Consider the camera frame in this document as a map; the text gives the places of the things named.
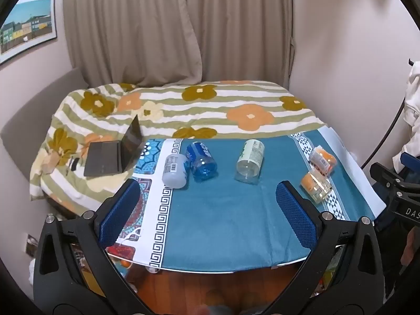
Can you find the white cloth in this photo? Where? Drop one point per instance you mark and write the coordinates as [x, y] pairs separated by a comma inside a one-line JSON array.
[[412, 105]]

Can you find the person's right hand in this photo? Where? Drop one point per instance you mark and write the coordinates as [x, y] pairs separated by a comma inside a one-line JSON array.
[[412, 249]]

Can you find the teal patterned tablecloth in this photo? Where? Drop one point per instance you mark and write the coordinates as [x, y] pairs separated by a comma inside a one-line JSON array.
[[223, 216]]

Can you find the beige curtain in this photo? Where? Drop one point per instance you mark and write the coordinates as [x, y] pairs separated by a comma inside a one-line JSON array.
[[131, 26], [242, 26]]

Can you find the dark grey laptop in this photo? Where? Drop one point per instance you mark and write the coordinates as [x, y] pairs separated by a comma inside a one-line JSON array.
[[103, 159]]

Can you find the framed wall poster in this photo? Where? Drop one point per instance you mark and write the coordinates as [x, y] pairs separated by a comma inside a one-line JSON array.
[[28, 28]]

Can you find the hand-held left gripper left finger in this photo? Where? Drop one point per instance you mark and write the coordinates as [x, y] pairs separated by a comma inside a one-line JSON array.
[[120, 215]]

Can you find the orange label cup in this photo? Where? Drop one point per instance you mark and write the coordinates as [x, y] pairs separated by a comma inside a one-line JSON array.
[[323, 160], [315, 186]]

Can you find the grey white label cup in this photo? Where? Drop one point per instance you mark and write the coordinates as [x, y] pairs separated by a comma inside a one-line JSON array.
[[175, 172]]

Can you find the flowered striped blanket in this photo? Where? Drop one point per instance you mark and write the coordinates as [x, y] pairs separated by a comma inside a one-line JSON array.
[[183, 108]]

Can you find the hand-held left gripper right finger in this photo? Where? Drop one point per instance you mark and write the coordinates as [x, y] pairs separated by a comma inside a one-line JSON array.
[[295, 218]]

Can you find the blue label cup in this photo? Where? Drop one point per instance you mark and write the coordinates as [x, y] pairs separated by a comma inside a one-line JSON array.
[[200, 161]]

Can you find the clear green label cup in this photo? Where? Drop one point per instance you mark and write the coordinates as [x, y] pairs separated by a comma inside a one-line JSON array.
[[250, 162]]

